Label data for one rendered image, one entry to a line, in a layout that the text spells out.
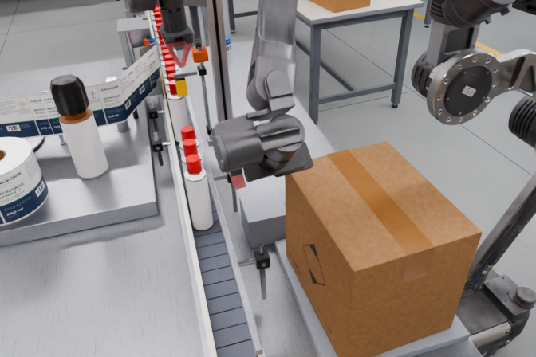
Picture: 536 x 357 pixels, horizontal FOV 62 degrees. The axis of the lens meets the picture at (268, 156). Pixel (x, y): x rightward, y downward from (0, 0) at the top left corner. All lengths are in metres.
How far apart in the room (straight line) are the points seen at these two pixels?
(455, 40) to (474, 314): 1.03
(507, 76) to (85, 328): 1.17
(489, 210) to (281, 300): 1.83
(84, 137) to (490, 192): 2.20
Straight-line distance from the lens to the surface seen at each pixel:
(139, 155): 1.44
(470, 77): 1.22
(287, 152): 0.63
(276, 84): 0.62
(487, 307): 1.91
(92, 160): 1.36
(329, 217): 0.80
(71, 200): 1.34
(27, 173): 1.30
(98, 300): 1.13
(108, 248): 1.23
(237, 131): 0.62
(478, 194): 2.79
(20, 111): 1.57
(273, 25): 0.67
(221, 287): 1.01
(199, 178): 1.03
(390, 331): 0.91
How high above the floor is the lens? 1.66
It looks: 35 degrees down
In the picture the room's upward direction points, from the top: 2 degrees counter-clockwise
